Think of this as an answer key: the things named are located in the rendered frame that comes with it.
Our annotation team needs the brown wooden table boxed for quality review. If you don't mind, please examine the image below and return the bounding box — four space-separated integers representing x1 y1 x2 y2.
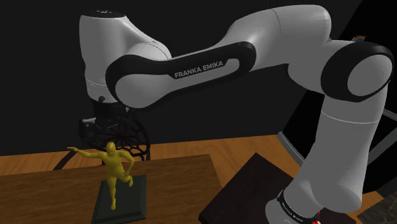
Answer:
0 154 223 224

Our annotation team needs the dark robot stand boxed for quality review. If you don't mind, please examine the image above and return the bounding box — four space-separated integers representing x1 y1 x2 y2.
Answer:
198 151 358 224

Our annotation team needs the yellow figure on dark base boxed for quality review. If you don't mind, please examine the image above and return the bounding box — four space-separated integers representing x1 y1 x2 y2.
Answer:
66 141 147 224

